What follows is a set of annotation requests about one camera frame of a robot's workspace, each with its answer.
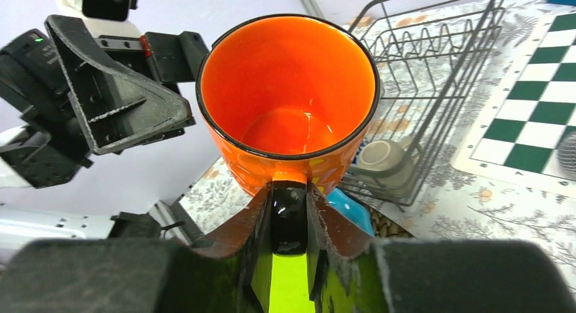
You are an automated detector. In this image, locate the small beige ceramic cup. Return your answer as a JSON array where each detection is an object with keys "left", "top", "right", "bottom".
[{"left": 348, "top": 136, "right": 423, "bottom": 198}]

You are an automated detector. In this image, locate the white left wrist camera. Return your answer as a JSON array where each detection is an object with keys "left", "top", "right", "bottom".
[{"left": 56, "top": 0, "right": 141, "bottom": 37}]

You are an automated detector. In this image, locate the black glitter microphone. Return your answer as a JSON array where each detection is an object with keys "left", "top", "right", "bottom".
[{"left": 557, "top": 132, "right": 575, "bottom": 177}]

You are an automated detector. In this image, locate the blue polka dot plate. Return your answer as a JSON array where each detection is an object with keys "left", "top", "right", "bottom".
[{"left": 327, "top": 188, "right": 375, "bottom": 236}]

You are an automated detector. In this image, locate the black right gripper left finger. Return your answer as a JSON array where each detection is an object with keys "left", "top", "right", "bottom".
[{"left": 1, "top": 185, "right": 272, "bottom": 312}]

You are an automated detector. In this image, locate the black floral square plate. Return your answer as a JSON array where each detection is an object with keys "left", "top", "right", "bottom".
[{"left": 368, "top": 207, "right": 414, "bottom": 238}]

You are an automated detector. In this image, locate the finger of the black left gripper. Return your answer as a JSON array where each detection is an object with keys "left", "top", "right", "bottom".
[{"left": 96, "top": 31, "right": 209, "bottom": 84}]

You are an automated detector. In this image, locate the green plate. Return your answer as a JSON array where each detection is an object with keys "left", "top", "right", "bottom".
[{"left": 249, "top": 250, "right": 361, "bottom": 313}]

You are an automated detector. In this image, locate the orange ceramic mug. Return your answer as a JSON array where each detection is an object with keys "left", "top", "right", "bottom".
[{"left": 196, "top": 14, "right": 380, "bottom": 255}]

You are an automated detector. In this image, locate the grey wire dish rack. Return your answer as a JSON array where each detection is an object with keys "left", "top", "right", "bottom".
[{"left": 340, "top": 0, "right": 505, "bottom": 207}]

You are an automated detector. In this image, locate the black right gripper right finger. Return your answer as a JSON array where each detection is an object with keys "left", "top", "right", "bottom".
[{"left": 306, "top": 184, "right": 575, "bottom": 312}]

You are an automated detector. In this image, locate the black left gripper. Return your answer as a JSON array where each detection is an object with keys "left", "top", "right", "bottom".
[{"left": 1, "top": 15, "right": 192, "bottom": 189}]

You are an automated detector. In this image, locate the green white chessboard mat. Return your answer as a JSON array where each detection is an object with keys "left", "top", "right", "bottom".
[{"left": 452, "top": 9, "right": 575, "bottom": 198}]

